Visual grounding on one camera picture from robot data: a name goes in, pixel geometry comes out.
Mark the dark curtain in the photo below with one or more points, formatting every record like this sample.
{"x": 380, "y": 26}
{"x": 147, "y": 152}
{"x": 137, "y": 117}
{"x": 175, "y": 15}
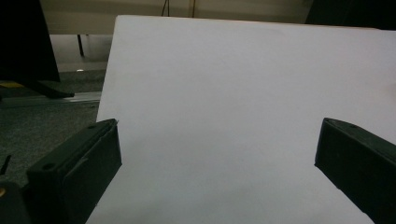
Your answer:
{"x": 355, "y": 12}

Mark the thin black stand leg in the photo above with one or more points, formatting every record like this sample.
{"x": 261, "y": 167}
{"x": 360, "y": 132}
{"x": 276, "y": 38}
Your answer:
{"x": 80, "y": 45}

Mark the black equipment base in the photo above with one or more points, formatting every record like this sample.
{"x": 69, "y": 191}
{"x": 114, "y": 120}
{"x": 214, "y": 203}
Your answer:
{"x": 21, "y": 40}

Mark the black stand foot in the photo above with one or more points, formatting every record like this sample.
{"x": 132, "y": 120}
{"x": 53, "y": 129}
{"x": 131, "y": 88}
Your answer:
{"x": 46, "y": 88}

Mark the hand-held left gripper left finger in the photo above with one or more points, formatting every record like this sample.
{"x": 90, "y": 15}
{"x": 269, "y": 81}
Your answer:
{"x": 74, "y": 174}

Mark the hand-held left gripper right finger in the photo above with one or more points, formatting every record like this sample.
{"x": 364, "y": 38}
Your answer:
{"x": 358, "y": 161}

